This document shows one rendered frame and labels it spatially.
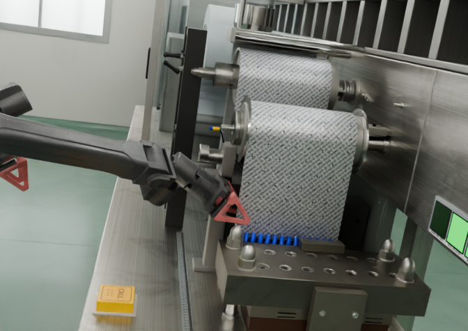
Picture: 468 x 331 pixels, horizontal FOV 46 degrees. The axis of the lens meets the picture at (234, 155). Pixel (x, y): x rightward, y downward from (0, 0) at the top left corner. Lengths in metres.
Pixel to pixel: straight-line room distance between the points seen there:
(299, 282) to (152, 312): 0.30
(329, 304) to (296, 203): 0.25
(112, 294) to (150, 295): 0.09
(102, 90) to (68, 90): 0.39
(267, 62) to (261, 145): 0.30
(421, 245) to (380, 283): 0.41
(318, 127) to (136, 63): 5.60
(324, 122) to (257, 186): 0.20
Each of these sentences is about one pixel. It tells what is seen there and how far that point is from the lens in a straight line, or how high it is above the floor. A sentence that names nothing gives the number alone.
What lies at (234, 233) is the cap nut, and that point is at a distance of 1.12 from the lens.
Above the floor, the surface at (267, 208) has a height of 1.10.
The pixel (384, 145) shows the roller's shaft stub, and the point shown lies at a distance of 1.27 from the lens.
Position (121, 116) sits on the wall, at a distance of 6.79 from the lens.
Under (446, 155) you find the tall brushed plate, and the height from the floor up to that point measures 1.29.
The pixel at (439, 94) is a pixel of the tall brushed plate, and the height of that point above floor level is 1.39.
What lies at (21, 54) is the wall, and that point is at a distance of 6.87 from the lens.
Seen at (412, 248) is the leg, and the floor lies 0.98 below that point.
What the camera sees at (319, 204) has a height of 1.11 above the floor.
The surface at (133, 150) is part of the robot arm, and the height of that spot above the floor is 1.21.
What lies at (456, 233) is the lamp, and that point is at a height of 1.18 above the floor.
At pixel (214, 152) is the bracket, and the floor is 1.18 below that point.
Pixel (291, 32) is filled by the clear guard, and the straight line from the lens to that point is 2.19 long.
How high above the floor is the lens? 1.47
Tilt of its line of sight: 14 degrees down
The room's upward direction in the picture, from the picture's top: 8 degrees clockwise
